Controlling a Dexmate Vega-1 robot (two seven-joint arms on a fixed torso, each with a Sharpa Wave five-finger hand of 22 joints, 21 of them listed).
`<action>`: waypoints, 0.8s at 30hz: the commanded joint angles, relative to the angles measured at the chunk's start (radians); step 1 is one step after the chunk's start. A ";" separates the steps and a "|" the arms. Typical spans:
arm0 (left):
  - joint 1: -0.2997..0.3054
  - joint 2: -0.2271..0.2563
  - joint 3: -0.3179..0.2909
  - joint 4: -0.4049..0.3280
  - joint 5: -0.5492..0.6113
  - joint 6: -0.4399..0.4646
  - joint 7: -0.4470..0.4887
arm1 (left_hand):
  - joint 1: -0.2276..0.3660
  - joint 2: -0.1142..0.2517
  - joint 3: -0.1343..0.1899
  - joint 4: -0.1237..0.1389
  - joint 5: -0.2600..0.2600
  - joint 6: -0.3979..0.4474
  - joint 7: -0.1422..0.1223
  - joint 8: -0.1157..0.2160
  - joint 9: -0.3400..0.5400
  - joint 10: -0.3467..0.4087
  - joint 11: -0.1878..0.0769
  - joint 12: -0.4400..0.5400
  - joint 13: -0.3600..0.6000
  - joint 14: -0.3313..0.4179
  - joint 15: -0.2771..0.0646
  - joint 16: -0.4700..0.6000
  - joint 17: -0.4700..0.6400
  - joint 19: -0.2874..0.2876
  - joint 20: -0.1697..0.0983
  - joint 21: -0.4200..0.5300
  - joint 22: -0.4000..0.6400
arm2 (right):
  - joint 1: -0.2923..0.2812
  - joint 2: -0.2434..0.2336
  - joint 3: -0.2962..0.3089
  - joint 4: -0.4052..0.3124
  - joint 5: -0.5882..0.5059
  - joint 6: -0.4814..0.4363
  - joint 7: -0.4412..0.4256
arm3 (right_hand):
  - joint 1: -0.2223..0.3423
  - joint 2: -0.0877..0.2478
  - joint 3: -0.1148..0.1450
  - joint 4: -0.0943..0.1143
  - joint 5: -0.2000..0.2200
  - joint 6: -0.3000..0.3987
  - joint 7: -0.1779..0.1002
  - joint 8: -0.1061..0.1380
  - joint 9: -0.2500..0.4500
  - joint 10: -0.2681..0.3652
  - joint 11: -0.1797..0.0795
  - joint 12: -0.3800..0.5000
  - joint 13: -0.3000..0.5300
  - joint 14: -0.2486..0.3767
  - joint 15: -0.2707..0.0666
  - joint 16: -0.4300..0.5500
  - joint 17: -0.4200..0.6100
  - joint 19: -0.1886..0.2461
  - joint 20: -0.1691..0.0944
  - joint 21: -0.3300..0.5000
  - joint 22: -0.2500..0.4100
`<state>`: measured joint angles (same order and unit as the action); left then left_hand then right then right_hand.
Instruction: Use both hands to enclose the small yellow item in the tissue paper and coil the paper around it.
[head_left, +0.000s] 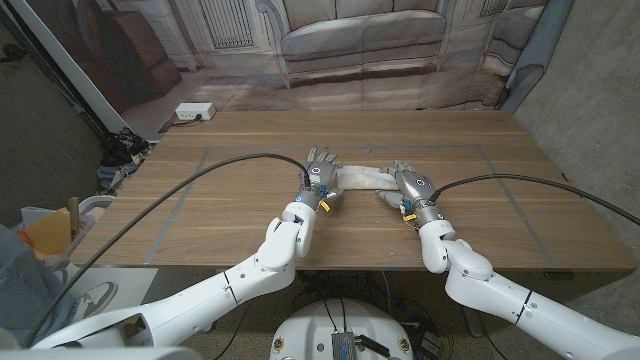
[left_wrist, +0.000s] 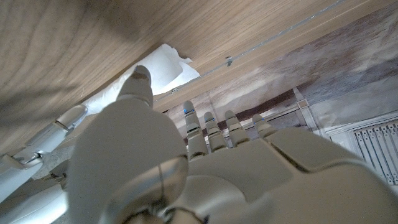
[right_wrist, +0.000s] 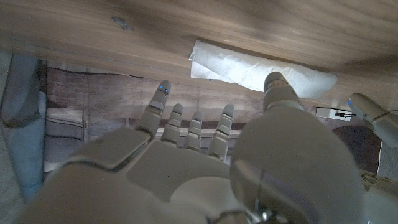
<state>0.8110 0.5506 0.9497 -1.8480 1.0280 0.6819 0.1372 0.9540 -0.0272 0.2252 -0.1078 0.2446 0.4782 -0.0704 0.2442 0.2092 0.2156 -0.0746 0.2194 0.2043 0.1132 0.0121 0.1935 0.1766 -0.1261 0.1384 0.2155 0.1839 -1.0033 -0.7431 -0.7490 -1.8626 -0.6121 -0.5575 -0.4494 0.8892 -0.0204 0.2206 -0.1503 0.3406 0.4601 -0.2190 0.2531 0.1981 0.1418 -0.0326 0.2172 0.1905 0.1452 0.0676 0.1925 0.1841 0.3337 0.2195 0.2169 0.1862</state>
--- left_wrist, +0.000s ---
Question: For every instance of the white tissue paper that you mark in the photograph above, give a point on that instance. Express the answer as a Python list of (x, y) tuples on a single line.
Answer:
[(161, 74)]

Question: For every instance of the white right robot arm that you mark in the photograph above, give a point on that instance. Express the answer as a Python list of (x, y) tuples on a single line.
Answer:
[(34, 202)]

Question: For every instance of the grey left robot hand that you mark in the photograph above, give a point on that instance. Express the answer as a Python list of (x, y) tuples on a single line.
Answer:
[(217, 174)]

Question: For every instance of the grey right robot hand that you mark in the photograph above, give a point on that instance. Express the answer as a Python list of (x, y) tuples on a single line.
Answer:
[(46, 140)]

